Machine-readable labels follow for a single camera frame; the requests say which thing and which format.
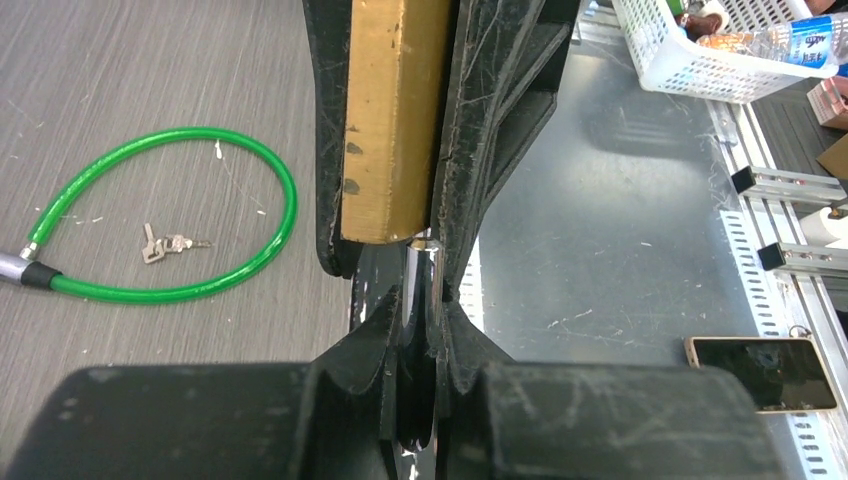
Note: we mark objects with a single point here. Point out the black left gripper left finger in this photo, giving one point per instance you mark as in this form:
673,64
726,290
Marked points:
316,420

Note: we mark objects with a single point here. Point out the brass padlock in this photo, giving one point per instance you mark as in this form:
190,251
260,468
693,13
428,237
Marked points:
393,121

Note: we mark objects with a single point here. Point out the white basket right side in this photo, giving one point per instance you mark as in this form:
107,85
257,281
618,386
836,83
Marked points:
666,61

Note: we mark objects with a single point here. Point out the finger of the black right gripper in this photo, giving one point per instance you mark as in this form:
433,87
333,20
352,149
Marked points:
506,65
328,26

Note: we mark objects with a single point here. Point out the green cable lock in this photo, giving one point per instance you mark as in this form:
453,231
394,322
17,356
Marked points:
206,183

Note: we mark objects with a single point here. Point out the silver lock keys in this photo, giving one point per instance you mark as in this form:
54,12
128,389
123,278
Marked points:
157,248

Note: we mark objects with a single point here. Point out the gold smartphone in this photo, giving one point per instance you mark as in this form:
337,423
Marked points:
782,375

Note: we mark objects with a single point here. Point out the clear water bottle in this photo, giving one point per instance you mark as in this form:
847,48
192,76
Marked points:
814,42

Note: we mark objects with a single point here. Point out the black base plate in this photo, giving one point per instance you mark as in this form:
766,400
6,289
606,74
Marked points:
379,269

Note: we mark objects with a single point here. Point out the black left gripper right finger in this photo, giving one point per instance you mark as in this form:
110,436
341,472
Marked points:
503,419

